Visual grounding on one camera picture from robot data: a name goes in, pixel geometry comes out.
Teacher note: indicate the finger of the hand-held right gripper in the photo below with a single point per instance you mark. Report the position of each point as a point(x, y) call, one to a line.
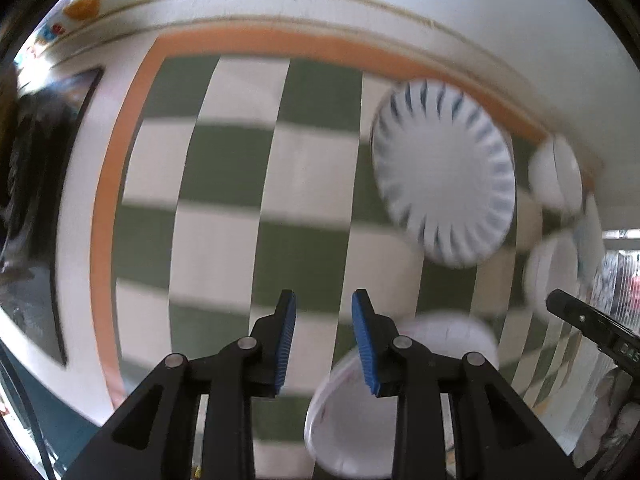
point(585, 321)

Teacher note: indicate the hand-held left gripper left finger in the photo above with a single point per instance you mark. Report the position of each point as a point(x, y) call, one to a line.
point(285, 340)

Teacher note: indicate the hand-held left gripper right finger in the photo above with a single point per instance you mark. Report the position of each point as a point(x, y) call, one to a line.
point(364, 345)

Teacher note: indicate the white bowl with coloured band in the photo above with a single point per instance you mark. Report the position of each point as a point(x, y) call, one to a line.
point(350, 435)

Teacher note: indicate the white bowl with dark rim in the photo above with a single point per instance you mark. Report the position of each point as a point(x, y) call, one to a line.
point(552, 175)

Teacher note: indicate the white plate with ray pattern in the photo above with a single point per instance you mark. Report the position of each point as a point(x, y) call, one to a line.
point(442, 172)

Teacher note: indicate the glass sliding door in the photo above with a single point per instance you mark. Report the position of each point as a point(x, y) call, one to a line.
point(622, 265)

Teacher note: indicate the green white checkered tablecloth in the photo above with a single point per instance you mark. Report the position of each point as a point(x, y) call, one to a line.
point(235, 160)

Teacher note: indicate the black cooktop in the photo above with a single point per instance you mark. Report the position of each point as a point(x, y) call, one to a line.
point(35, 310)

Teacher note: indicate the colourful letter wall sticker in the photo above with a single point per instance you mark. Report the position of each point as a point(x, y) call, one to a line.
point(50, 32)

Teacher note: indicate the orange wedge wall sticker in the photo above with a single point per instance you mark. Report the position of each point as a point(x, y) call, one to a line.
point(82, 7)

